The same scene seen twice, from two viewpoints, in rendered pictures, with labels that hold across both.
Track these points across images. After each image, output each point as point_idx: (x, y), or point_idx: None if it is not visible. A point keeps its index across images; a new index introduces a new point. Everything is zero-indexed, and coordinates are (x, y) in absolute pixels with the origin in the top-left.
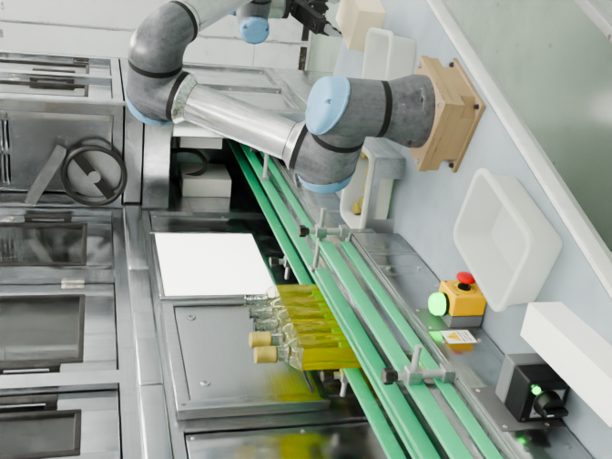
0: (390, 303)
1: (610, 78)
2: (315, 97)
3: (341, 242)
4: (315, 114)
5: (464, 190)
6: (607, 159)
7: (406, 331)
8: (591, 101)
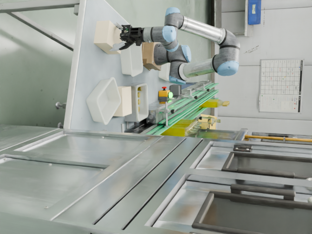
0: (173, 104)
1: (8, 59)
2: (188, 51)
3: (161, 112)
4: (190, 55)
5: (152, 73)
6: (22, 92)
7: (178, 101)
8: (3, 73)
